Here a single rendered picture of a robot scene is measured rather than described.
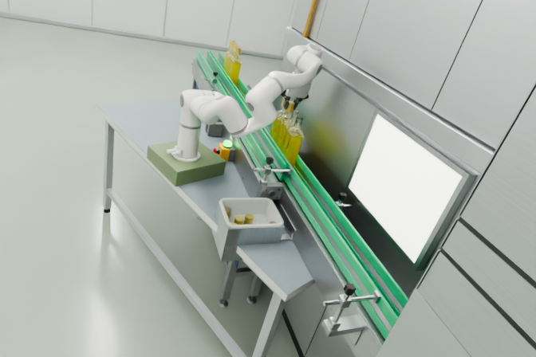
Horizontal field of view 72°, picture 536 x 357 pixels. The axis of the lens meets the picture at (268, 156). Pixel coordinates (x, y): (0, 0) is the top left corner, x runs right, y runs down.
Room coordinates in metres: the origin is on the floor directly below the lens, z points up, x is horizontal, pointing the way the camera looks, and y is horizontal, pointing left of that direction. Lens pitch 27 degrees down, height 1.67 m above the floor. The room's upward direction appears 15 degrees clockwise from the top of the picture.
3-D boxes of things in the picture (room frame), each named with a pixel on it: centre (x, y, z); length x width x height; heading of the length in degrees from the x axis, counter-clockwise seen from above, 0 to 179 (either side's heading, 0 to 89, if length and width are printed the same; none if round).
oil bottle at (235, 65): (2.40, 0.36, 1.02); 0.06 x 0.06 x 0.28; 26
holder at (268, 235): (1.17, -0.02, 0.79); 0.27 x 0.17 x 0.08; 116
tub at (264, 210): (1.16, 0.01, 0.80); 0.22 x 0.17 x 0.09; 116
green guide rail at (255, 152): (2.12, 0.37, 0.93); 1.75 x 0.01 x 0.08; 26
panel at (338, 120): (1.29, -0.33, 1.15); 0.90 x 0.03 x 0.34; 26
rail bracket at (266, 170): (1.30, -0.03, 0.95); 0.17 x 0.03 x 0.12; 116
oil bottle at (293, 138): (1.47, -0.09, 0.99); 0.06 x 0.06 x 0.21; 26
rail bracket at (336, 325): (0.73, -0.31, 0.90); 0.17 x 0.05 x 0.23; 116
